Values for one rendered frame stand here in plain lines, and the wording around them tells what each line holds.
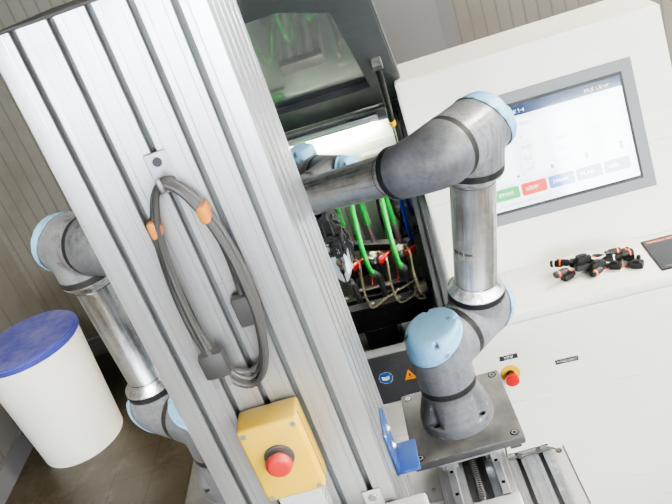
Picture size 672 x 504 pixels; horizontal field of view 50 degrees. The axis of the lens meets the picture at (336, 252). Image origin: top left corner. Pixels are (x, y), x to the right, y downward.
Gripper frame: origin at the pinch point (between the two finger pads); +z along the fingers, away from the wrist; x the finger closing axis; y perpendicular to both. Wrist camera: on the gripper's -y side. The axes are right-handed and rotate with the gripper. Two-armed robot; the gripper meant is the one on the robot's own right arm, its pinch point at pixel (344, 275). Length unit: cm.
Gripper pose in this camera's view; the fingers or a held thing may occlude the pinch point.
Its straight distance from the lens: 180.5
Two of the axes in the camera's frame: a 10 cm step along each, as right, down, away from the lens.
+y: -0.4, 4.6, -8.9
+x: 9.5, -2.6, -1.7
